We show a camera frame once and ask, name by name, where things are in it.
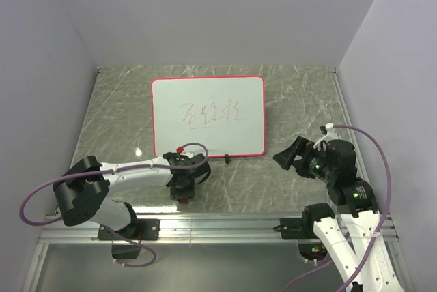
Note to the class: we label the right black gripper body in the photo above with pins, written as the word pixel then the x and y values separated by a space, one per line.
pixel 313 162

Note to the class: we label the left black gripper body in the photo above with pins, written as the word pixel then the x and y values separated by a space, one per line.
pixel 185 191

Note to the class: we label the red framed whiteboard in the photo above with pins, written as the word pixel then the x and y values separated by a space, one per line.
pixel 225 114

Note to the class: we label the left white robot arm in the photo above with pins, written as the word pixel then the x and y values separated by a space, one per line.
pixel 88 194

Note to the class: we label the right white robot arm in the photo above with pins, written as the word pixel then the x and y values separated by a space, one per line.
pixel 350 231

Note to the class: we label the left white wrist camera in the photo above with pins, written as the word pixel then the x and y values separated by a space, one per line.
pixel 184 152

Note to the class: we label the aluminium front rail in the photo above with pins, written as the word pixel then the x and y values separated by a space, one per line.
pixel 229 228

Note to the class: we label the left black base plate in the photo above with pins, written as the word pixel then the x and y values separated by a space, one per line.
pixel 139 230

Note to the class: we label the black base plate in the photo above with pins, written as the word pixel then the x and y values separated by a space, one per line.
pixel 139 230
pixel 294 229

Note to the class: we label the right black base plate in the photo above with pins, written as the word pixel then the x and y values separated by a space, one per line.
pixel 294 229

